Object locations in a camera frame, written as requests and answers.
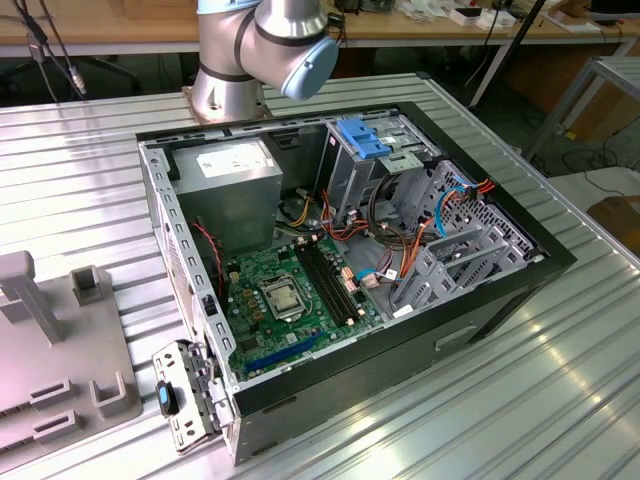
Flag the orange power wire black plug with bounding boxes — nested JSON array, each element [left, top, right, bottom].
[[397, 180, 499, 289]]

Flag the silver disk bay cage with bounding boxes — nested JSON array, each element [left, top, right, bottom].
[[389, 159, 546, 321]]

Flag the black RAM slot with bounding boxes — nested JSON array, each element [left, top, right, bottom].
[[301, 242, 350, 327], [308, 240, 357, 325], [315, 238, 365, 323], [293, 243, 342, 329]]

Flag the silver optical drive cage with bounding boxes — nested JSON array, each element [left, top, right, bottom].
[[314, 119, 401, 229]]

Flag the CPU socket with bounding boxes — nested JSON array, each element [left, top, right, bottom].
[[258, 278, 307, 324]]

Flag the silver CPU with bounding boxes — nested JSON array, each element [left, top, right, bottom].
[[267, 288, 297, 316]]

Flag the silver power supply box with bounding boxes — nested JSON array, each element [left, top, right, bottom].
[[172, 139, 284, 256]]

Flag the green motherboard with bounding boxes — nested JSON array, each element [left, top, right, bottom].
[[224, 234, 386, 376]]

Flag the blue drive cage latch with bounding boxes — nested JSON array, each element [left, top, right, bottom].
[[337, 118, 397, 162]]

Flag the blue expansion slot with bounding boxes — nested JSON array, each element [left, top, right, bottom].
[[243, 333, 321, 374]]

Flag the open black PC case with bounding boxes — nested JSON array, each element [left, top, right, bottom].
[[135, 101, 579, 469]]

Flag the grey parts rack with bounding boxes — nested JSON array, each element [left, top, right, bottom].
[[0, 249, 145, 451]]

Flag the white box black top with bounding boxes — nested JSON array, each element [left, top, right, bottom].
[[449, 5, 484, 27]]

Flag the brown cardboard box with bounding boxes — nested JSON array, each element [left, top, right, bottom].
[[587, 194, 640, 241]]

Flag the wooden desk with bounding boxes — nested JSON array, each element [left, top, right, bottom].
[[0, 0, 640, 56]]

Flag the orange red wire bundle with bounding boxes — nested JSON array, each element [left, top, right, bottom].
[[319, 189, 374, 249]]

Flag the yellow wire bundle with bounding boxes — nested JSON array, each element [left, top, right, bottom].
[[279, 197, 314, 231]]

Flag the black sleeved cable bundle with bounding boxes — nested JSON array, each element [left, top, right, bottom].
[[368, 172, 426, 249]]

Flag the red black twisted fan wire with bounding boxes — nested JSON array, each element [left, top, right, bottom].
[[192, 222, 227, 299]]

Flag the blue data wire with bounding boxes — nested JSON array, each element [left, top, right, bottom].
[[433, 169, 476, 239]]

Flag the brown square base plate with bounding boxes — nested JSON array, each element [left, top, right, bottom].
[[182, 84, 275, 126]]

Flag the silver slot retention bracket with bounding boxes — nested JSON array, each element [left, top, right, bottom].
[[152, 339, 236, 454]]

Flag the blue black bracket latch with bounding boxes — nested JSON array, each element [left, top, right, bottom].
[[155, 379, 181, 416]]

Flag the aluminium frame stand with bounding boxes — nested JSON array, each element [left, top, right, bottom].
[[527, 54, 640, 166]]

